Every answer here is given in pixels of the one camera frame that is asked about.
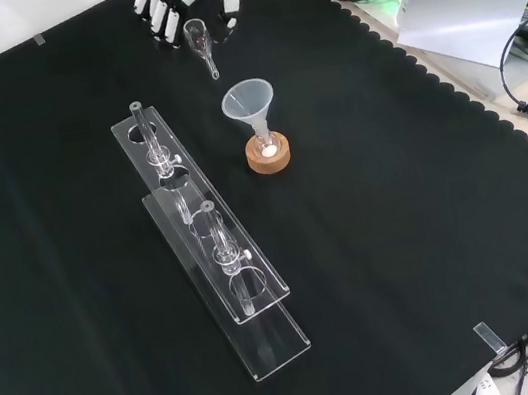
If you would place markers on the small round-bottom glass flask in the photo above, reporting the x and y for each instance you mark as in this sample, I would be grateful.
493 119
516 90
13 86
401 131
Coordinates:
268 149

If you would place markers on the white power strip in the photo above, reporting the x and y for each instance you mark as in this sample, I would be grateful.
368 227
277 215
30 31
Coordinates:
481 391

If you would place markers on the clear tape strip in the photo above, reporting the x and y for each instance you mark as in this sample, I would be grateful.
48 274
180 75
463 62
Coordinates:
490 337
39 40

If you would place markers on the pale board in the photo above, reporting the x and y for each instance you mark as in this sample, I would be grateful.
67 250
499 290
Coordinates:
457 18

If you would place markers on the clear acrylic funnel stand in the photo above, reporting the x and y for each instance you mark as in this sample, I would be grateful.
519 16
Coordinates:
270 353

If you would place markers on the translucent plastic funnel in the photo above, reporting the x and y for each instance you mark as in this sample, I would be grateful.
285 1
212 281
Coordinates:
248 104

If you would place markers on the black cloth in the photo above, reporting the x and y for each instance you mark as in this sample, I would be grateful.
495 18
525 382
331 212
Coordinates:
394 186

